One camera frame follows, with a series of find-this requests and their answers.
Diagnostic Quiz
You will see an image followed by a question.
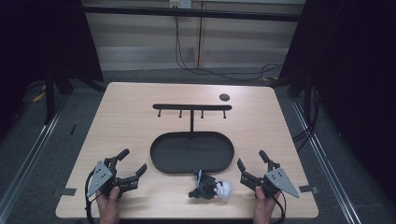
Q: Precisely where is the black metal stand leg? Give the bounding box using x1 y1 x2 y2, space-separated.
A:
303 69 314 124
43 65 58 126

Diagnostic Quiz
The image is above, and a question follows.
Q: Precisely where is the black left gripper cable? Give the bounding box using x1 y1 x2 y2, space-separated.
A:
84 169 97 224

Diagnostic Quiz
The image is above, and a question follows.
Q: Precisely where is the white wall socket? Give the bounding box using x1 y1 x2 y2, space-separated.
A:
169 0 192 9

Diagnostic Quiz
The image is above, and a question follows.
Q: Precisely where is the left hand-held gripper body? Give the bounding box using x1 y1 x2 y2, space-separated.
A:
85 156 140 199

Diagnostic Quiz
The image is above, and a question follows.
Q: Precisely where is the black hook stand with tray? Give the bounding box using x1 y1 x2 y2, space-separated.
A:
149 103 235 175

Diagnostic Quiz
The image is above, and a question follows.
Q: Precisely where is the person's left hand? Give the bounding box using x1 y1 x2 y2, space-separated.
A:
94 186 121 224

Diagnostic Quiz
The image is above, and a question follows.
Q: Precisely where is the yellow floor object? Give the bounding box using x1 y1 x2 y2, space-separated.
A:
32 91 47 104

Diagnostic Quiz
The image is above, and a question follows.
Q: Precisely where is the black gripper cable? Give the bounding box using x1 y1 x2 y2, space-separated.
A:
84 169 97 224
274 190 287 224

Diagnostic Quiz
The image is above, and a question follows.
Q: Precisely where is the person's right hand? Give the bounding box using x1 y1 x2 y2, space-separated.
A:
252 186 281 224

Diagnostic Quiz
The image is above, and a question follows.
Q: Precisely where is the dark curtain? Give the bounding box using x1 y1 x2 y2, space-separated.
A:
0 0 105 139
277 0 396 200

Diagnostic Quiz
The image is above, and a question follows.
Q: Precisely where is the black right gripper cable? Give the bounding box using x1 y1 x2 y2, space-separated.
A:
274 190 287 224

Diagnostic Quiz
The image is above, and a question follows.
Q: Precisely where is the metal floor rail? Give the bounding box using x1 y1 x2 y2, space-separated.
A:
290 98 362 224
0 101 69 217

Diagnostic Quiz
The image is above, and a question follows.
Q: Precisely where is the black floor cable bundle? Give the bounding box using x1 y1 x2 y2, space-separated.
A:
291 87 322 154

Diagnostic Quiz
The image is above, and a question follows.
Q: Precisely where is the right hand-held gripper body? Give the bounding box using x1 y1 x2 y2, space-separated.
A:
240 160 301 199

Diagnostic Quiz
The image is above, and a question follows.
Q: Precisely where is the black horizontal beam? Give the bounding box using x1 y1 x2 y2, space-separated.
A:
81 4 308 23

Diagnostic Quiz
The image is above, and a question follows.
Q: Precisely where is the black wall cable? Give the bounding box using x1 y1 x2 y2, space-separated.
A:
173 7 284 83

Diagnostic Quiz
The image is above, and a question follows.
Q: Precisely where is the black and white plush keychain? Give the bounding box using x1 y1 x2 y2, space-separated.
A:
188 169 233 203

